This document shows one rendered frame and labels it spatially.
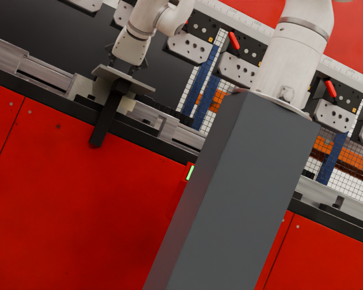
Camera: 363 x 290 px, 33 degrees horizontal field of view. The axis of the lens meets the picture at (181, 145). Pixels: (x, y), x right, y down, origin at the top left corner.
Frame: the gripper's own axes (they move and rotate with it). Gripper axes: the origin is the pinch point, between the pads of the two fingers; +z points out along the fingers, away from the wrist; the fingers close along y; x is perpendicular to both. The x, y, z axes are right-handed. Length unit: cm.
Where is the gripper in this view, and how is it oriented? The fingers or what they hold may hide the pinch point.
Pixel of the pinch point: (120, 70)
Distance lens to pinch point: 200.4
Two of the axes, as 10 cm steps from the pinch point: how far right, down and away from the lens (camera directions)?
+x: -1.1, 6.0, -7.9
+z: -4.2, 6.9, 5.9
